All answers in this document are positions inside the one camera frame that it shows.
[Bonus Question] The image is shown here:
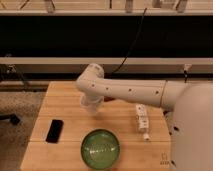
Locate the black smartphone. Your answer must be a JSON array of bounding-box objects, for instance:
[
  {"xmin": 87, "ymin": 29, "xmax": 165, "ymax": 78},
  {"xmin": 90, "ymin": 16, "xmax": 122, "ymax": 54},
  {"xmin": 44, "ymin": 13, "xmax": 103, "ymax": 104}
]
[{"xmin": 46, "ymin": 119, "xmax": 63, "ymax": 143}]

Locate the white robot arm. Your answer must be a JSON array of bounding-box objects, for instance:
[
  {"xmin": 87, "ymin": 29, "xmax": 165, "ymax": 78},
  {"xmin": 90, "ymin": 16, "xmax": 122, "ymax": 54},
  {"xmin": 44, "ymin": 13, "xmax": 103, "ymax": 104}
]
[{"xmin": 76, "ymin": 63, "xmax": 213, "ymax": 171}]

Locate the translucent white cup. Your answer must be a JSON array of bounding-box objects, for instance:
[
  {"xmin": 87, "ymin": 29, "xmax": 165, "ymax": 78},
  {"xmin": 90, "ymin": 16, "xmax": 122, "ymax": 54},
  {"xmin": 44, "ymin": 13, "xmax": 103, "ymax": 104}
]
[{"xmin": 80, "ymin": 96, "xmax": 98, "ymax": 115}]

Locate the black chair base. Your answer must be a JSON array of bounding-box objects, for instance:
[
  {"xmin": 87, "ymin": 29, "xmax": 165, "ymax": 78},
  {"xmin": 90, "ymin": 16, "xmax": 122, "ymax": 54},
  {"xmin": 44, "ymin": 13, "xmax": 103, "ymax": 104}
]
[{"xmin": 0, "ymin": 114, "xmax": 20, "ymax": 125}]

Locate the white tube with cap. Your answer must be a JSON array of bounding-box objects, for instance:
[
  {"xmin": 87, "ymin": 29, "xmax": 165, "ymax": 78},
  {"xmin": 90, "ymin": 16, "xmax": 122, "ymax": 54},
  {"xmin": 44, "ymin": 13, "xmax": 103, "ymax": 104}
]
[{"xmin": 136, "ymin": 104, "xmax": 150, "ymax": 141}]

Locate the red brown sausage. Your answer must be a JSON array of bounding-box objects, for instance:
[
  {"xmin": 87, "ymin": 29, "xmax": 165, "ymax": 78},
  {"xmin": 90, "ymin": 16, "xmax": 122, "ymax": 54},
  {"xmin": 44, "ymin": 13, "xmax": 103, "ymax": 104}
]
[{"xmin": 104, "ymin": 97, "xmax": 115, "ymax": 102}]

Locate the black hanging cable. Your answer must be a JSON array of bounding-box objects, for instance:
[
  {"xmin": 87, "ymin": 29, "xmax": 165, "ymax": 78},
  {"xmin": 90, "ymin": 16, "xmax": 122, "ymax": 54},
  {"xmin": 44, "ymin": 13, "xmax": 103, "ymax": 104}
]
[{"xmin": 112, "ymin": 7, "xmax": 148, "ymax": 74}]

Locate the green ceramic bowl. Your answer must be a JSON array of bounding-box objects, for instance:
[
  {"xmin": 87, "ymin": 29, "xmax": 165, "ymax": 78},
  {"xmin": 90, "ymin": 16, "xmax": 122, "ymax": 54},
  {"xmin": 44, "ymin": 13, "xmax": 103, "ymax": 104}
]
[{"xmin": 80, "ymin": 129, "xmax": 120, "ymax": 171}]

